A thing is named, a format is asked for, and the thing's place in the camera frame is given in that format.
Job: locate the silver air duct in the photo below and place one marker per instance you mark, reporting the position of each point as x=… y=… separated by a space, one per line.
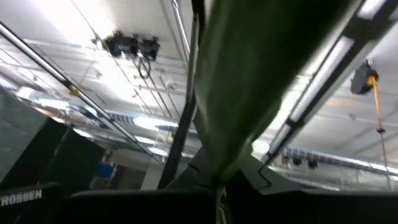
x=342 y=160

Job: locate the black aluminium table frame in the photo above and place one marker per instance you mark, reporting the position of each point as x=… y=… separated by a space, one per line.
x=178 y=146

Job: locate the black side panel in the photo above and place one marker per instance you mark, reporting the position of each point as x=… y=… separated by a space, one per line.
x=77 y=155

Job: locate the blue storage bin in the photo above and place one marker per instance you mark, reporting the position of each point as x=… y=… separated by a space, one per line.
x=104 y=171

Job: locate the yellow tulip green stem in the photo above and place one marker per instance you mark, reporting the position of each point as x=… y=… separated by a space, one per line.
x=242 y=93

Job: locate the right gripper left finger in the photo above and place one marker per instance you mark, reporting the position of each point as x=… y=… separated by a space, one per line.
x=140 y=208

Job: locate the grey overhead rail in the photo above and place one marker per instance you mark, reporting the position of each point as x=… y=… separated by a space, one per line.
x=93 y=104

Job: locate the overhead LED light bar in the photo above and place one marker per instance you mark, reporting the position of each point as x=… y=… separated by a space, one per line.
x=323 y=77

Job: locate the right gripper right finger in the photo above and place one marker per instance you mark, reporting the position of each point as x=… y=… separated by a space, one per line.
x=311 y=208

